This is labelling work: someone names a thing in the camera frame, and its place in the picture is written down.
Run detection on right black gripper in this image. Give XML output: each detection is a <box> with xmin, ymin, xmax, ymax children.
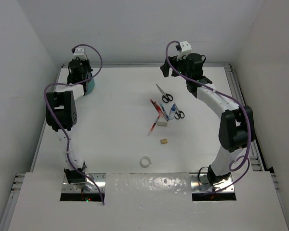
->
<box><xmin>161</xmin><ymin>52</ymin><xmax>191</xmax><ymax>80</ymax></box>

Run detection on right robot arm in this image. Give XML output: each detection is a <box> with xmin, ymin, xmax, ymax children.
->
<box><xmin>160</xmin><ymin>53</ymin><xmax>255</xmax><ymax>185</ymax></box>

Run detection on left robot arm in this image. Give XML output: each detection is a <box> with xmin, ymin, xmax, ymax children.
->
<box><xmin>44</xmin><ymin>57</ymin><xmax>92</xmax><ymax>188</ymax></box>

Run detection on teal divided pen holder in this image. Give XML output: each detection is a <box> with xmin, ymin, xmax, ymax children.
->
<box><xmin>85</xmin><ymin>74</ymin><xmax>95</xmax><ymax>95</ymax></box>

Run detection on upper black scissors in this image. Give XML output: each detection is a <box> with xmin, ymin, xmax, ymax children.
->
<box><xmin>156</xmin><ymin>84</ymin><xmax>173</xmax><ymax>103</ymax></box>

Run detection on black scissors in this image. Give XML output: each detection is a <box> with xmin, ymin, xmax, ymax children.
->
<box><xmin>174</xmin><ymin>109</ymin><xmax>185</xmax><ymax>120</ymax></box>
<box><xmin>156</xmin><ymin>84</ymin><xmax>173</xmax><ymax>103</ymax></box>

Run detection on dark red pen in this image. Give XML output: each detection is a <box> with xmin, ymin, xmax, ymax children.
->
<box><xmin>150</xmin><ymin>99</ymin><xmax>162</xmax><ymax>114</ymax></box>

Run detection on red gel pen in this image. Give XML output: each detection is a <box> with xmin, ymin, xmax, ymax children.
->
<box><xmin>153</xmin><ymin>102</ymin><xmax>168</xmax><ymax>121</ymax></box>

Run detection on glue bottle blue cap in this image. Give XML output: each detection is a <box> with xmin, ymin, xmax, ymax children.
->
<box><xmin>169</xmin><ymin>103</ymin><xmax>177</xmax><ymax>120</ymax></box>

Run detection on lower black scissors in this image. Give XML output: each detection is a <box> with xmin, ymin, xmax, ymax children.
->
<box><xmin>174</xmin><ymin>109</ymin><xmax>185</xmax><ymax>120</ymax></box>

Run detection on orange red pen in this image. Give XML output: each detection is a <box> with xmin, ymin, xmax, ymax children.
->
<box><xmin>147</xmin><ymin>115</ymin><xmax>161</xmax><ymax>136</ymax></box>

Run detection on white eraser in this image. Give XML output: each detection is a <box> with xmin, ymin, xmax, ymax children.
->
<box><xmin>157</xmin><ymin>122</ymin><xmax>168</xmax><ymax>127</ymax></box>

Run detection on tan pencil sharpener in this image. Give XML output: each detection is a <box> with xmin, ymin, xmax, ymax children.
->
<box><xmin>160</xmin><ymin>139</ymin><xmax>168</xmax><ymax>144</ymax></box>

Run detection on clear tape roll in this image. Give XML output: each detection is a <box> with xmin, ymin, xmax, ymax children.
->
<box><xmin>140</xmin><ymin>156</ymin><xmax>152</xmax><ymax>168</ymax></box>

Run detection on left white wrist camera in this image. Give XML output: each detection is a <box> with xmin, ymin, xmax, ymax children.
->
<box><xmin>72</xmin><ymin>46</ymin><xmax>88</xmax><ymax>60</ymax></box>

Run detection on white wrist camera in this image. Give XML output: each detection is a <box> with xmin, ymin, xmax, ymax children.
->
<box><xmin>176</xmin><ymin>41</ymin><xmax>192</xmax><ymax>60</ymax></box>
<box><xmin>72</xmin><ymin>46</ymin><xmax>88</xmax><ymax>60</ymax></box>

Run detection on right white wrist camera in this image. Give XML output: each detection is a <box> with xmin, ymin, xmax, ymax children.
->
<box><xmin>176</xmin><ymin>41</ymin><xmax>192</xmax><ymax>60</ymax></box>

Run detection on aluminium table frame rail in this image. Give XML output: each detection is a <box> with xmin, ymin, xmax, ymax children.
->
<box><xmin>62</xmin><ymin>63</ymin><xmax>232</xmax><ymax>68</ymax></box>

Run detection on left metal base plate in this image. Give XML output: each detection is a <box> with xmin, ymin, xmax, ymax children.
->
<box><xmin>61</xmin><ymin>173</ymin><xmax>106</xmax><ymax>193</ymax></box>

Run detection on metal base plate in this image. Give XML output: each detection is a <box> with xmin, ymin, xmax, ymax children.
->
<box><xmin>190</xmin><ymin>173</ymin><xmax>235</xmax><ymax>194</ymax></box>
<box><xmin>61</xmin><ymin>173</ymin><xmax>106</xmax><ymax>193</ymax></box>

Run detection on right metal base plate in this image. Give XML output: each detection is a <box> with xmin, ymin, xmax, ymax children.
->
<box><xmin>190</xmin><ymin>173</ymin><xmax>235</xmax><ymax>194</ymax></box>

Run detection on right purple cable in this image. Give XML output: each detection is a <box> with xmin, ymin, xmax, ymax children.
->
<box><xmin>164</xmin><ymin>40</ymin><xmax>253</xmax><ymax>192</ymax></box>

